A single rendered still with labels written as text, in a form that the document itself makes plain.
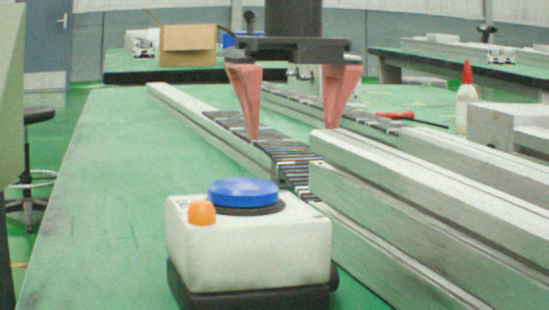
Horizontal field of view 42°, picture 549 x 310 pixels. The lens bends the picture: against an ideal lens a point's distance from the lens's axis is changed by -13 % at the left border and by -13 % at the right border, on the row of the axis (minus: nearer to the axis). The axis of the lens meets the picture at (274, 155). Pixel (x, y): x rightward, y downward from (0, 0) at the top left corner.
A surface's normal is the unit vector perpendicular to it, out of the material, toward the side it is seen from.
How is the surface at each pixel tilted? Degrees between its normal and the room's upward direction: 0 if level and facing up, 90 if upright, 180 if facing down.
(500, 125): 90
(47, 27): 90
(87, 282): 0
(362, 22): 90
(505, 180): 90
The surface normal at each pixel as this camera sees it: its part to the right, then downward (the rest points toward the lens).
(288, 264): 0.29, 0.16
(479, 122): -0.96, 0.04
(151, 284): 0.01, -0.99
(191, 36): 0.15, -0.21
